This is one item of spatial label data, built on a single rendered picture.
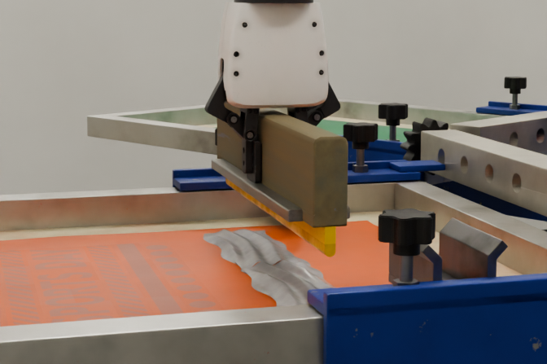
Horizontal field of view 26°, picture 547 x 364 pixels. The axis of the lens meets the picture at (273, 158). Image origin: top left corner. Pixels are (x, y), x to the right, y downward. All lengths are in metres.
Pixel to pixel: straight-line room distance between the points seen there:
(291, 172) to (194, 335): 0.23
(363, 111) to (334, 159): 1.48
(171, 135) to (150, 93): 2.94
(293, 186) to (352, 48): 4.16
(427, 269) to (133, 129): 1.24
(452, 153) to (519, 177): 0.16
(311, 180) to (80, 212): 0.46
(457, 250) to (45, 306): 0.35
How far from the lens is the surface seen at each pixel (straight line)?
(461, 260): 0.99
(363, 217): 1.42
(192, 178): 1.41
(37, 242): 1.30
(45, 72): 4.91
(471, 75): 5.39
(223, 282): 1.10
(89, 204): 1.37
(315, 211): 0.97
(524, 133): 1.70
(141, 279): 1.12
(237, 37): 1.10
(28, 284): 1.12
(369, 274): 1.14
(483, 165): 1.38
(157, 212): 1.38
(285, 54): 1.10
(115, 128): 2.15
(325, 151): 0.96
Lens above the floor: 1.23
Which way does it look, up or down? 8 degrees down
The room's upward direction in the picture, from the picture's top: straight up
